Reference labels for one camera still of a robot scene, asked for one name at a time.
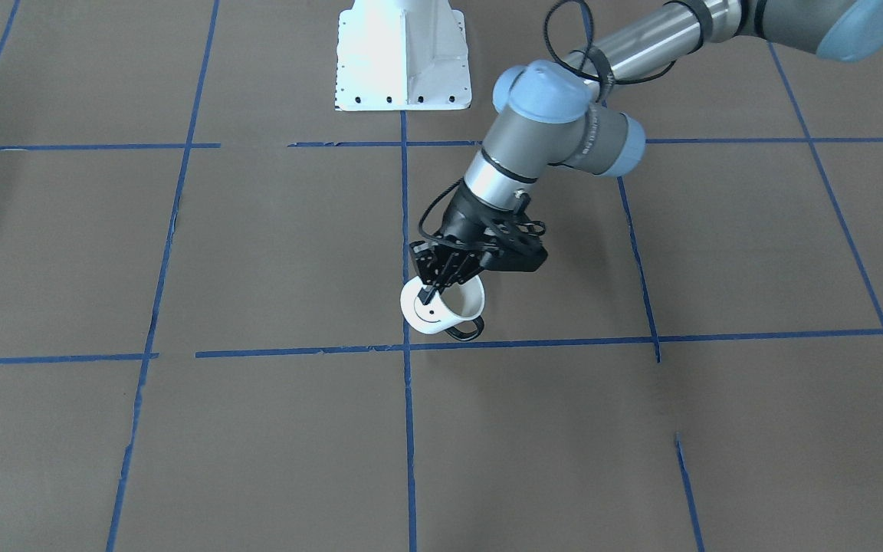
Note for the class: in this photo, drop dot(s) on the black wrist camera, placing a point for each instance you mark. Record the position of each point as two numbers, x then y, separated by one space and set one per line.
514 246

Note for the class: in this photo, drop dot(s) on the white camera mast pedestal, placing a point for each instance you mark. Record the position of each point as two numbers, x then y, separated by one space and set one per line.
402 56

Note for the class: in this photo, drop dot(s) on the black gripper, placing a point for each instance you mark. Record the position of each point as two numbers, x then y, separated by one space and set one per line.
460 220

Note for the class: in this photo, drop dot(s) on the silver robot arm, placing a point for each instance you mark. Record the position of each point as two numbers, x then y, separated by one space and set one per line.
552 113

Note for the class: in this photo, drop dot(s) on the white smiley face mug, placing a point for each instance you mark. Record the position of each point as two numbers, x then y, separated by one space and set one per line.
456 312

